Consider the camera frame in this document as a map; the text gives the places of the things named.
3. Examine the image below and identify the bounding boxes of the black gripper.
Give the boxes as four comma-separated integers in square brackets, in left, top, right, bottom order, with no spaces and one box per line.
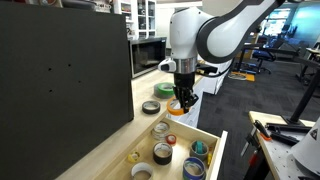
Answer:
[173,71,200,114]

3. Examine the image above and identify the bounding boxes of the orange masking tape roll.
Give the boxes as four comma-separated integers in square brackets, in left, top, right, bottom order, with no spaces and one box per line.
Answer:
[166,96,188,117]

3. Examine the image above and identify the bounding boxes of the green tape roll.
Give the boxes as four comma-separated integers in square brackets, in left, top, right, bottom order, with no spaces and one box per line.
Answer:
[156,82,176,95]

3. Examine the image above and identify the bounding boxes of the black tape roll flat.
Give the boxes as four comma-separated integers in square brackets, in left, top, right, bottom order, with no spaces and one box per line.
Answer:
[141,99,162,115]

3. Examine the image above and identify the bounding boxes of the wooden drawer white front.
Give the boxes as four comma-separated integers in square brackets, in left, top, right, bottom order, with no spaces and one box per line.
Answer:
[94,112,230,180]

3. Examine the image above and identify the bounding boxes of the clear grey tape roll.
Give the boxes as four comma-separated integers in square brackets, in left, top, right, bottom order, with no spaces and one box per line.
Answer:
[151,121,171,141]

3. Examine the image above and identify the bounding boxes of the small red tape roll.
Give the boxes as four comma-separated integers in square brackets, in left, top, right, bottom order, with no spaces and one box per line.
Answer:
[165,133,178,147]

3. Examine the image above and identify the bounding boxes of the teal tape roll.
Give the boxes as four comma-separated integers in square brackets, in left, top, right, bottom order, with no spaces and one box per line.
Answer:
[189,139,210,162]

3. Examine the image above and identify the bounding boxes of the thick black tape roll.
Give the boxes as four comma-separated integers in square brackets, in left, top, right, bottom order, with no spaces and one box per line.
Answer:
[152,141,174,166]

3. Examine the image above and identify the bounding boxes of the yellow marker in drawer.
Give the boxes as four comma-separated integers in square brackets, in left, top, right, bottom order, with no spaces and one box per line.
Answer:
[206,152,214,167]

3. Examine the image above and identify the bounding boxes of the blue tape roll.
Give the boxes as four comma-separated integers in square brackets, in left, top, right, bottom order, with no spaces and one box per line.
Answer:
[182,156,207,180]

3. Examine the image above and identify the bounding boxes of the small yellow tape roll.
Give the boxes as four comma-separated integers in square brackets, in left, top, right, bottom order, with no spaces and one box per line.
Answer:
[127,151,141,164]

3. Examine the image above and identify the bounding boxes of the white grey tape roll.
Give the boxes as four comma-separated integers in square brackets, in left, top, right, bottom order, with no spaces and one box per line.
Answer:
[130,161,155,180]

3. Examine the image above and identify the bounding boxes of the white base cabinets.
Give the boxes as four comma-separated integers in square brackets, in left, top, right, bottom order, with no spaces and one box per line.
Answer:
[185,59,235,130]

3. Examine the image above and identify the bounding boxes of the microwave oven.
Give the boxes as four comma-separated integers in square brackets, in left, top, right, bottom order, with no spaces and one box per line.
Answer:
[127,36,168,80]

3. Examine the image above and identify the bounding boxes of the yellow floor mat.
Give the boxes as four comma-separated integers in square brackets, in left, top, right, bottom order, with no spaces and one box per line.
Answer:
[229,70,256,83]

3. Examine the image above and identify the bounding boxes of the black orange bar clamp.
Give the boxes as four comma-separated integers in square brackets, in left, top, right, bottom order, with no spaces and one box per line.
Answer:
[252,119,300,146]

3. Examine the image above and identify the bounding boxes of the blue office chair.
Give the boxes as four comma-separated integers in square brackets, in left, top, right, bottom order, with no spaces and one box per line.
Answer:
[250,42,278,75]

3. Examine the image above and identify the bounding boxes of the white shelving unit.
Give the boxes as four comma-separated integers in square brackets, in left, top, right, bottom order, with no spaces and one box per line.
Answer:
[112,0,158,40]

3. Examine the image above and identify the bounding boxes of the black long clamp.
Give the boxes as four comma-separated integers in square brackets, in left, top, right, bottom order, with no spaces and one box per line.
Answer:
[265,122,313,135]

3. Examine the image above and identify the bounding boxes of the robot mounting table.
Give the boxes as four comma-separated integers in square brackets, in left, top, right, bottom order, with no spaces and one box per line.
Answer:
[247,110,320,180]

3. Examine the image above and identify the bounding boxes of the large black panel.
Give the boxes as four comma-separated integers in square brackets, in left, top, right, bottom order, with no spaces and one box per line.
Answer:
[0,1,135,180]

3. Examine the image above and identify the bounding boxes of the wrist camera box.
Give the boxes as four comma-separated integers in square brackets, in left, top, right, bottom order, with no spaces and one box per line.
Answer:
[157,57,177,73]

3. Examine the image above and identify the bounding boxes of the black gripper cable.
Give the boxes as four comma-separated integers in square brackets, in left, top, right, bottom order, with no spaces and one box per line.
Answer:
[196,59,235,80]

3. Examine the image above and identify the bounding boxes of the red handled table clamp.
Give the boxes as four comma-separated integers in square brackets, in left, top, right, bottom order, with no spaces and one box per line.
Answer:
[239,132,265,180]

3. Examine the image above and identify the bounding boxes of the black camera stand pole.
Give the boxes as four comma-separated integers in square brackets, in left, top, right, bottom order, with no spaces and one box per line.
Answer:
[280,65,320,127]

